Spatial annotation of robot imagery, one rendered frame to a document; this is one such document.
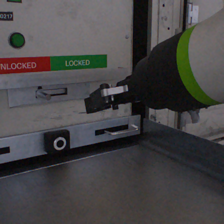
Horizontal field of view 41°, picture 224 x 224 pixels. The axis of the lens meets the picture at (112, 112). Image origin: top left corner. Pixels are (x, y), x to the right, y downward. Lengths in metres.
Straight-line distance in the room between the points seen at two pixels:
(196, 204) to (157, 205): 0.07
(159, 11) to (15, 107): 0.45
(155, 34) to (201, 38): 0.56
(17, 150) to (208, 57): 0.55
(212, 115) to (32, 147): 0.59
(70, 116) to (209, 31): 0.55
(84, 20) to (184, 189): 0.46
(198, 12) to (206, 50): 0.65
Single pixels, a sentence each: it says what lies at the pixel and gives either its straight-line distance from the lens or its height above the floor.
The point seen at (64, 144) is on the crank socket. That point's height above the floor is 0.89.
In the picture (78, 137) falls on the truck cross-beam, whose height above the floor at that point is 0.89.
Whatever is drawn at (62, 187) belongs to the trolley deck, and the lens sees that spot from 0.65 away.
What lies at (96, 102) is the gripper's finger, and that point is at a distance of 0.47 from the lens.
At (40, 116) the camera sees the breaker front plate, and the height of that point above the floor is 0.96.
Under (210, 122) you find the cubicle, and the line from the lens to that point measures 1.05.
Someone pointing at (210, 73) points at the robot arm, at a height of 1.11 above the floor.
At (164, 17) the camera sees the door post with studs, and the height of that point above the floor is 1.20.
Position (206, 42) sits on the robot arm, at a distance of 0.30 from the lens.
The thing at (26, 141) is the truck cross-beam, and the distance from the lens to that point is 0.75.
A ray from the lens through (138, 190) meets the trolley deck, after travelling 0.63.
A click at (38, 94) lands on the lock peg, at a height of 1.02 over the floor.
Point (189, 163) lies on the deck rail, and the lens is 0.76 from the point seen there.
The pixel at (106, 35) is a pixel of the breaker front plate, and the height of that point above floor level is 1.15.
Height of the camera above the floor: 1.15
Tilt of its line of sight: 14 degrees down
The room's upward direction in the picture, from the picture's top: straight up
